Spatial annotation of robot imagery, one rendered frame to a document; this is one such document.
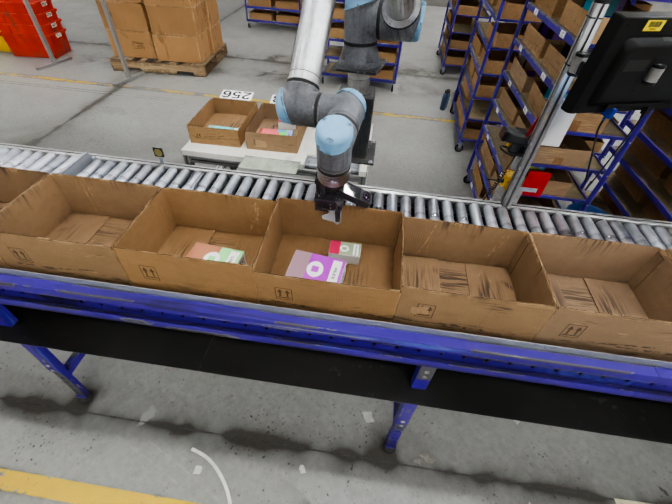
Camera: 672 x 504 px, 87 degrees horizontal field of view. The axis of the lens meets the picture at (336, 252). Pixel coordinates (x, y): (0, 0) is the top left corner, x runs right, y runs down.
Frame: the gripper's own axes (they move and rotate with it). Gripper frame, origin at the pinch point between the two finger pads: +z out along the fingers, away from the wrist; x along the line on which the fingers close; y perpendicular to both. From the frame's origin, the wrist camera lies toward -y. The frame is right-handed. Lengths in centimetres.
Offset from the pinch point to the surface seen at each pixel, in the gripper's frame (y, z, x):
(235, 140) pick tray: 66, 42, -74
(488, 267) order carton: -51, 12, 3
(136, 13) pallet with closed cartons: 292, 132, -358
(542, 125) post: -73, 1, -59
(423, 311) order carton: -26.9, -2.3, 28.4
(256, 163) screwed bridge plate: 51, 42, -59
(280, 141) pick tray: 41, 40, -74
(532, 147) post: -73, 10, -56
